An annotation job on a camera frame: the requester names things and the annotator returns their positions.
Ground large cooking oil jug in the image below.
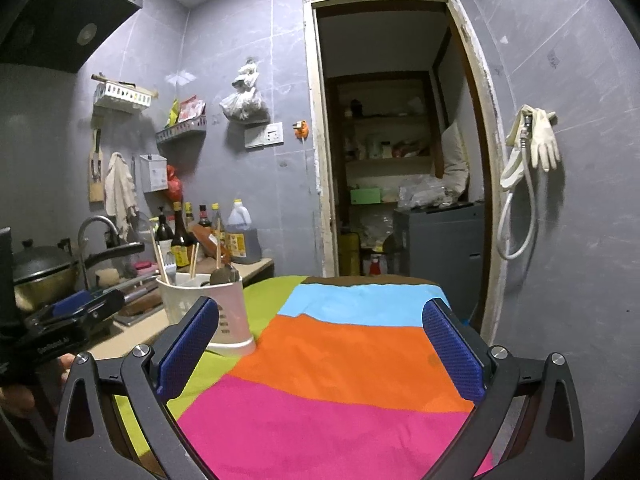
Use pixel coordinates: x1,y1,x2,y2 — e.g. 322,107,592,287
225,198,262,265

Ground dark wok lid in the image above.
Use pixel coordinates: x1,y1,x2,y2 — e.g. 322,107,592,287
12,239,74,284

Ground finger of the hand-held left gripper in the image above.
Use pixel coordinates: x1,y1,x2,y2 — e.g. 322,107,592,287
49,292,96,317
30,289,126,334

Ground brown wooden handle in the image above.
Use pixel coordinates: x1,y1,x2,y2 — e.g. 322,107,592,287
192,224,231,262

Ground person's left hand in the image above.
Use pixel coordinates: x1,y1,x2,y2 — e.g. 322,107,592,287
0,354,76,416

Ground beige hanging towel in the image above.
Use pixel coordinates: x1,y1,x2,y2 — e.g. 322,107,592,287
103,152,139,229

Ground black pan handle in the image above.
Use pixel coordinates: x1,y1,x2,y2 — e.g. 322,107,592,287
79,242,146,266

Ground yellow container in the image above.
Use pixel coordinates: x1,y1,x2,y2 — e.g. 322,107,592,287
338,232,361,277

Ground crumpled clear plastic bags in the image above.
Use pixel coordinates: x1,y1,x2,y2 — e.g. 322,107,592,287
397,174,454,209

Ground black wok with lid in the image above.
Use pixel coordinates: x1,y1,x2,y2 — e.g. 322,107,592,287
14,264,82,312

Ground white perforated wall box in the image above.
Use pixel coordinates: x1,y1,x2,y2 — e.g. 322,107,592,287
138,153,169,194

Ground wall outlet panel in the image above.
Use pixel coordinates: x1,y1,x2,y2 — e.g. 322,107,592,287
243,120,285,150

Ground white wall basket rack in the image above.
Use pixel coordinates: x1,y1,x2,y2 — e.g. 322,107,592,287
91,73,159,114

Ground grey cabinet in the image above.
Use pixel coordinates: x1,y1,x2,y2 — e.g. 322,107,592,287
392,200,487,327

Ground white label dark bottle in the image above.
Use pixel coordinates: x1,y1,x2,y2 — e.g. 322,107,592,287
154,207,175,244

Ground white plastic utensil holder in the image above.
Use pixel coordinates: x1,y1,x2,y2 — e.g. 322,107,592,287
156,268,257,357

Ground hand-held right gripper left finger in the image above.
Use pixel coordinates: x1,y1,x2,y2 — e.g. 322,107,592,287
52,296,221,480

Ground clear hanging plastic bag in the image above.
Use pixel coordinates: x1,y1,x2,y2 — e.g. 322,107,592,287
219,57,270,124

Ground grey wall shelf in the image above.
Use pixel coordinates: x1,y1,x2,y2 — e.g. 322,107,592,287
154,115,209,145

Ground red plastic bag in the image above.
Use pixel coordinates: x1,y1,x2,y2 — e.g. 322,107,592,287
165,163,185,204

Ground green box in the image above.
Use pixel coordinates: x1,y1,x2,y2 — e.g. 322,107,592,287
349,187,384,205

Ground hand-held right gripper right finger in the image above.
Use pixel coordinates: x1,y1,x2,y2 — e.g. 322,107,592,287
422,297,586,480

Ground wooden wall knife block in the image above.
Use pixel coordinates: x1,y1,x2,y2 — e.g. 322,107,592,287
88,127,106,204

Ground black range hood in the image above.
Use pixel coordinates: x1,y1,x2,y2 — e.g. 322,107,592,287
0,0,146,74

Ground wooden shelf unit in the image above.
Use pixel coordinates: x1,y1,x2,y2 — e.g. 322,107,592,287
327,72,442,212

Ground white hose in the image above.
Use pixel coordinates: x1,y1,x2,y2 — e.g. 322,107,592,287
495,159,539,261

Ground colourful striped cloth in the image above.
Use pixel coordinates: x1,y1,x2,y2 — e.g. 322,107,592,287
112,275,501,480

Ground metal faucet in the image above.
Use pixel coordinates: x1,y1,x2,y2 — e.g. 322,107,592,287
77,214,121,289

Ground white door frame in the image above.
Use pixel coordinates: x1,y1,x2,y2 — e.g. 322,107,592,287
302,0,509,347

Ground soy sauce bottle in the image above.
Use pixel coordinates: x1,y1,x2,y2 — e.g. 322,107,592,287
170,202,194,267

